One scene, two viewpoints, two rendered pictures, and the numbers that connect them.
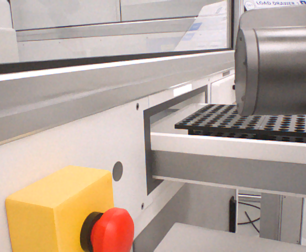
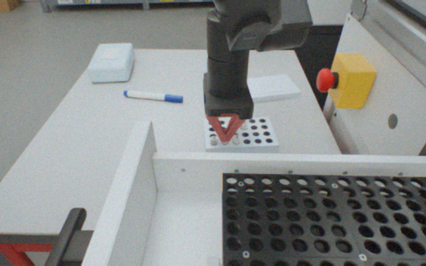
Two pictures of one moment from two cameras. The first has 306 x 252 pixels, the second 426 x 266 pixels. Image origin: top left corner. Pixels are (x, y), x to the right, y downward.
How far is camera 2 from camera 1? 64 cm
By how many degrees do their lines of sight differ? 122
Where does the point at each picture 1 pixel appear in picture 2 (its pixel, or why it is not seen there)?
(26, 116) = (377, 29)
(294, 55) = not seen: hidden behind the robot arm
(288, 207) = not seen: outside the picture
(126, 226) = (320, 76)
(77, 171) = (360, 66)
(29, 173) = (369, 55)
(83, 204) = (338, 65)
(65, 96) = (399, 38)
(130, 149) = (409, 127)
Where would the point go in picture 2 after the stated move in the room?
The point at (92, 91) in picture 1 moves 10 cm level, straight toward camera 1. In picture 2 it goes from (413, 51) to (347, 27)
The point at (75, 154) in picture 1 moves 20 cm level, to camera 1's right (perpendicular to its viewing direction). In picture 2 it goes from (382, 72) to (266, 102)
